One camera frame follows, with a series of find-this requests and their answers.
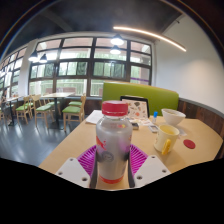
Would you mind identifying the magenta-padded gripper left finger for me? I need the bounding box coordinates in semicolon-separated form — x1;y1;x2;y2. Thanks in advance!
54;143;99;189

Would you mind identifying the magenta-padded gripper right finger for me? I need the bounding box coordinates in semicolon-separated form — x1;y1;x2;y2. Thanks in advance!
128;143;172;189

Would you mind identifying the clear bottle with red cap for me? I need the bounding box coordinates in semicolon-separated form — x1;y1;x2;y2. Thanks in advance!
95;99;134;185

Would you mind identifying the printed sticker sheet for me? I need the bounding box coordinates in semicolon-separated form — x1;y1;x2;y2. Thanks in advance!
132;116;155;128

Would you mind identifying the white paper sheet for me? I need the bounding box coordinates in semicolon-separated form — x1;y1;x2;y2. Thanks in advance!
85;109;106;125

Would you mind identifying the black tablet with sticker picture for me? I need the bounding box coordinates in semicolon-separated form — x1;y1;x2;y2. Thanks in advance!
119;95;150;119

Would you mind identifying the flat round red coaster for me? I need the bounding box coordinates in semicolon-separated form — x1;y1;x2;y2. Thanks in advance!
182;138;197;150

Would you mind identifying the group of green-seated wooden chairs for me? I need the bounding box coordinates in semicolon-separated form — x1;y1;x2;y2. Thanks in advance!
0;93;88;129

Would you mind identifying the white bowl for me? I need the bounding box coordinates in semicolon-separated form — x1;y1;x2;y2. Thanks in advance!
161;108;187;127

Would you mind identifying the wooden dining table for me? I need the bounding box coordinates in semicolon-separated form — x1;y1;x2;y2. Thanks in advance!
39;92;76;130
6;95;26;127

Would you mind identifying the group of pendant ceiling lamps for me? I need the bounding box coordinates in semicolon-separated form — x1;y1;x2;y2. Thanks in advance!
28;33;126;64

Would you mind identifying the long curved ceiling light strip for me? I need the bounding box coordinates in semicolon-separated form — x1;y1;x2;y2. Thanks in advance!
112;25;188;53

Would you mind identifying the cream mug with yellow handle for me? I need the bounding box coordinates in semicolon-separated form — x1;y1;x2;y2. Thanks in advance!
153;123;181;156

